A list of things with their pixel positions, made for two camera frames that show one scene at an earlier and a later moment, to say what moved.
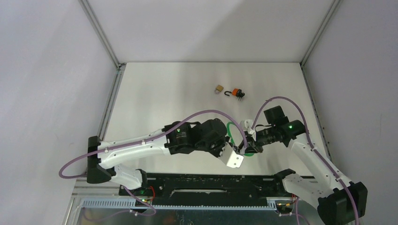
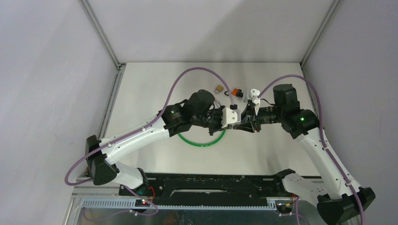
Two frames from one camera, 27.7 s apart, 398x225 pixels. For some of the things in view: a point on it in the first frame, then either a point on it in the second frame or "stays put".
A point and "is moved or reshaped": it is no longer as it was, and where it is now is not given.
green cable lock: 230,137 is moved or reshaped
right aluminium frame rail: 313,43 stays put
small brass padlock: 218,88 stays put
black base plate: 210,188 stays put
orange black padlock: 235,92 stays put
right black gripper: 254,148 → 249,123
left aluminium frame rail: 119,67 stays put
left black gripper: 223,141 → 218,128
